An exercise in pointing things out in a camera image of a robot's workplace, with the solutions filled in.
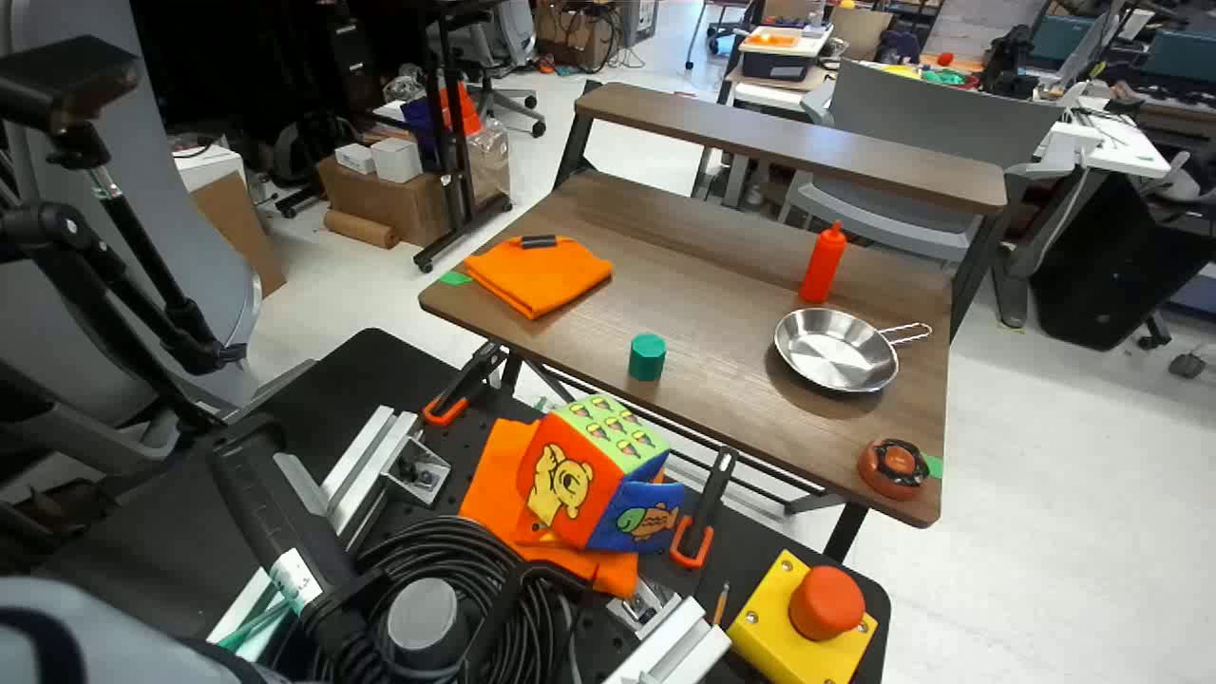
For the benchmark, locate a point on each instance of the chocolate frosted toy donut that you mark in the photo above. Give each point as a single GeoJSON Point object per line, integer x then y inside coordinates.
{"type": "Point", "coordinates": [895, 469]}

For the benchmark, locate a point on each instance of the grey rounded robot base housing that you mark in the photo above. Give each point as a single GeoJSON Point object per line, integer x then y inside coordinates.
{"type": "Point", "coordinates": [88, 632]}

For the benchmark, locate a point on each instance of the small green cup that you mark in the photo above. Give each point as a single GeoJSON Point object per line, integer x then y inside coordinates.
{"type": "Point", "coordinates": [648, 360]}

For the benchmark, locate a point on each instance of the folded orange cloth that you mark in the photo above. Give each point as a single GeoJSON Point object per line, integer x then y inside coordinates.
{"type": "Point", "coordinates": [539, 273]}

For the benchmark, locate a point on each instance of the brown wooden table with shelf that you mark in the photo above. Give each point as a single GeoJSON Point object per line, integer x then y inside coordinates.
{"type": "Point", "coordinates": [710, 273]}

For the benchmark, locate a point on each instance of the small black marker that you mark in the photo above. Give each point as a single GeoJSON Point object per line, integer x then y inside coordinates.
{"type": "Point", "coordinates": [539, 242]}

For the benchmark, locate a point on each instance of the colourful plush cube toy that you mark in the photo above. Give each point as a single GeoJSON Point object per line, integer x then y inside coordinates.
{"type": "Point", "coordinates": [591, 478]}

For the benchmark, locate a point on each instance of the orange and black clamp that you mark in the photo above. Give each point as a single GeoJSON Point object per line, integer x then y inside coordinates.
{"type": "Point", "coordinates": [696, 525]}
{"type": "Point", "coordinates": [451, 395]}

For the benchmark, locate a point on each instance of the small green tape square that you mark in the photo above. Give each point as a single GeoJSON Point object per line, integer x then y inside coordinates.
{"type": "Point", "coordinates": [453, 280]}

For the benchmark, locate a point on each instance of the red ketchup squeeze bottle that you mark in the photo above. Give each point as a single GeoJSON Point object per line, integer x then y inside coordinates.
{"type": "Point", "coordinates": [822, 267]}

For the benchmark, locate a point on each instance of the silver metal frying pan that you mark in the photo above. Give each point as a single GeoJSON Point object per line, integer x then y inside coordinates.
{"type": "Point", "coordinates": [838, 351]}

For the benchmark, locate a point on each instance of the open cardboard box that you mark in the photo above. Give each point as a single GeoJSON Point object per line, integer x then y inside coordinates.
{"type": "Point", "coordinates": [399, 203]}

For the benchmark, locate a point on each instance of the black metal stand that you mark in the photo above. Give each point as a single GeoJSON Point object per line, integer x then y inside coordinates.
{"type": "Point", "coordinates": [453, 138]}

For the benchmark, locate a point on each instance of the round grey knob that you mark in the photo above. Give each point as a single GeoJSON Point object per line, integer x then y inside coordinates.
{"type": "Point", "coordinates": [422, 620]}

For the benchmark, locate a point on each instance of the yellow box with red button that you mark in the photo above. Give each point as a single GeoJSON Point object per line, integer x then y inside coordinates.
{"type": "Point", "coordinates": [802, 626]}

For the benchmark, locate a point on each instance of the orange topped box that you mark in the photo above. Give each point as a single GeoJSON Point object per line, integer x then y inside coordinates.
{"type": "Point", "coordinates": [781, 47]}

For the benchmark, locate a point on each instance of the green tape strip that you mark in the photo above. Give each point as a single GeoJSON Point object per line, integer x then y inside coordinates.
{"type": "Point", "coordinates": [936, 465]}

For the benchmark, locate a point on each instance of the grey chair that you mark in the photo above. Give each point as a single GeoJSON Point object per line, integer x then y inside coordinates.
{"type": "Point", "coordinates": [914, 138]}

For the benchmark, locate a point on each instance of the tall cardboard box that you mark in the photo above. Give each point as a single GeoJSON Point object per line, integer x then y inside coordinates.
{"type": "Point", "coordinates": [242, 229]}

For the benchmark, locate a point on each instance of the grey partition panel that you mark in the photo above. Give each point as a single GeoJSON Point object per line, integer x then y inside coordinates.
{"type": "Point", "coordinates": [154, 190]}

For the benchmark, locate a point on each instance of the black office chair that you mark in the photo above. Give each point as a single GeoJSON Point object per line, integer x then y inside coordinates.
{"type": "Point", "coordinates": [1107, 260]}

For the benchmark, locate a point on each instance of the white desk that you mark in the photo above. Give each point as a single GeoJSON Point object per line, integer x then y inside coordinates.
{"type": "Point", "coordinates": [1105, 147]}

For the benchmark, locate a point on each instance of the small metal bracket with screws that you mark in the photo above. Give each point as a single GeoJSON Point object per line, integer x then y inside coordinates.
{"type": "Point", "coordinates": [417, 471]}

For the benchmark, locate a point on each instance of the long aluminium extrusion rail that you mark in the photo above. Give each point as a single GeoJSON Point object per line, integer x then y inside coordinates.
{"type": "Point", "coordinates": [364, 461]}

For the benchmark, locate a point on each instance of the short aluminium extrusion rail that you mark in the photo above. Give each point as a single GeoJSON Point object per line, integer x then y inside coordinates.
{"type": "Point", "coordinates": [670, 647]}

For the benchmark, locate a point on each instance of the black rectangular post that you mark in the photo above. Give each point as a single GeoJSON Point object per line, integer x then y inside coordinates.
{"type": "Point", "coordinates": [279, 506]}

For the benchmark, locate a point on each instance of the black camera on tripod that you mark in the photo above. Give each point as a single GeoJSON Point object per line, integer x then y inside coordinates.
{"type": "Point", "coordinates": [69, 89]}

